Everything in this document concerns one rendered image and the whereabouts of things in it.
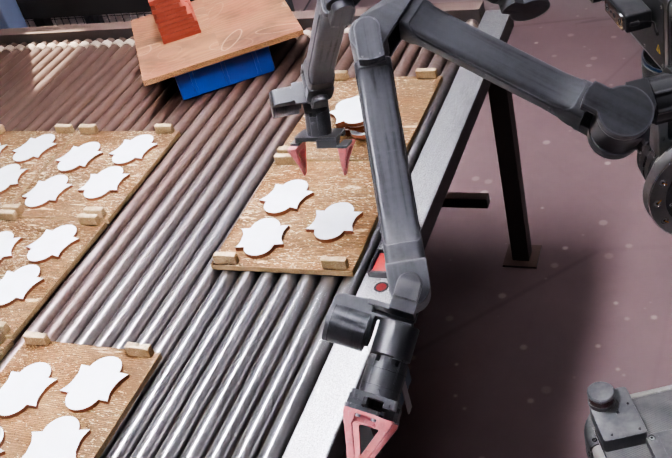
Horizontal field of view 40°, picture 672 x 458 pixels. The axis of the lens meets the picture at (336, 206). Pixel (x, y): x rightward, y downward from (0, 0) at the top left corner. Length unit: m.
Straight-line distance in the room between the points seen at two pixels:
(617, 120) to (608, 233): 2.14
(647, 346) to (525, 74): 1.78
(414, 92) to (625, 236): 1.18
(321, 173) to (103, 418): 0.83
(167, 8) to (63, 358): 1.30
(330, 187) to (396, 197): 0.96
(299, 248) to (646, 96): 0.99
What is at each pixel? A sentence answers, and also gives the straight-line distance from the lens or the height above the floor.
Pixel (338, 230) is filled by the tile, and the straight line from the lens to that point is 2.10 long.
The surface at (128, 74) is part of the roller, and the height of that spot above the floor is 0.90.
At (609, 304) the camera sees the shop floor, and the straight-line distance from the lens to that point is 3.19.
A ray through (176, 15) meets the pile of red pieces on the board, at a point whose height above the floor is 1.12.
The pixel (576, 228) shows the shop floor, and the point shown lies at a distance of 3.50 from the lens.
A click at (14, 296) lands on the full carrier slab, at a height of 0.95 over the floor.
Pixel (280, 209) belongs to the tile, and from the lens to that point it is 2.22.
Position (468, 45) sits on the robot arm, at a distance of 1.40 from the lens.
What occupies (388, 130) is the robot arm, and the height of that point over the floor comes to 1.49.
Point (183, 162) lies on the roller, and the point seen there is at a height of 0.92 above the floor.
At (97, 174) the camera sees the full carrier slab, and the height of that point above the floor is 0.95.
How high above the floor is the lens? 2.19
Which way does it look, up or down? 35 degrees down
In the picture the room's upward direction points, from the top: 15 degrees counter-clockwise
